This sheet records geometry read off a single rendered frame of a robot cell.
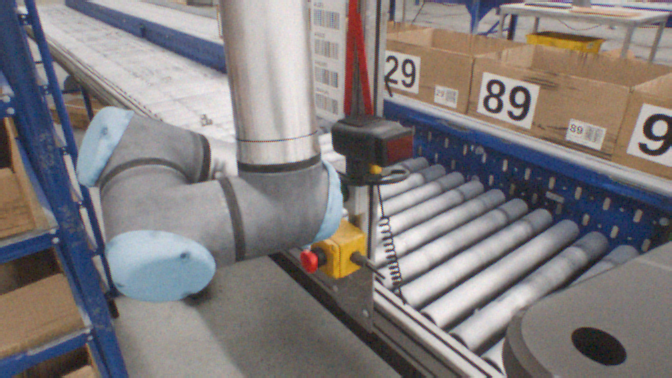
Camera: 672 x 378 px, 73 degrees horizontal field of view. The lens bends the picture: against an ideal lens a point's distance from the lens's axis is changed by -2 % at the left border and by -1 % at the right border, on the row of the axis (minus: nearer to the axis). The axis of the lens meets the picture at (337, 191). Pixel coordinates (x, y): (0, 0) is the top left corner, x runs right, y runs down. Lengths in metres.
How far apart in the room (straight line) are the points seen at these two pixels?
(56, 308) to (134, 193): 0.46
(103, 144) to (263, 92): 0.17
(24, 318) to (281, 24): 0.65
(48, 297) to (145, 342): 1.08
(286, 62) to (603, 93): 0.84
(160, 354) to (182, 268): 1.44
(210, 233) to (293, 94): 0.15
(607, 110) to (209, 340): 1.49
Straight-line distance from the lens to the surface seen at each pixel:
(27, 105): 0.72
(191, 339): 1.89
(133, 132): 0.53
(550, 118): 1.21
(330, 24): 0.73
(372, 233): 0.82
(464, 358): 0.79
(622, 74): 1.45
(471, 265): 0.97
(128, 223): 0.45
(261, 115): 0.44
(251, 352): 1.80
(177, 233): 0.44
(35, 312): 0.90
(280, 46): 0.44
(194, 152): 0.55
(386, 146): 0.60
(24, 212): 0.80
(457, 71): 1.34
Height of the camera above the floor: 1.30
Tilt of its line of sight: 28 degrees down
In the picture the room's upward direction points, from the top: straight up
